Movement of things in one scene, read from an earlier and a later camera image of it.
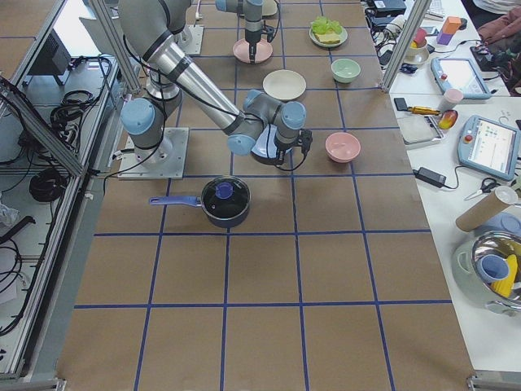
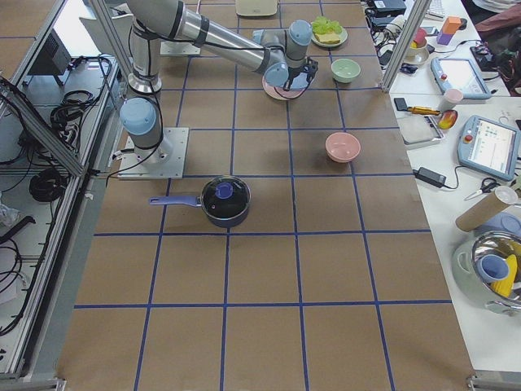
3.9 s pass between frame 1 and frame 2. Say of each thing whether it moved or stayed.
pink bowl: stayed
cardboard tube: stayed
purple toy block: stayed
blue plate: moved
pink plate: moved
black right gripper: moved
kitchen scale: stayed
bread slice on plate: stayed
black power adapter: stayed
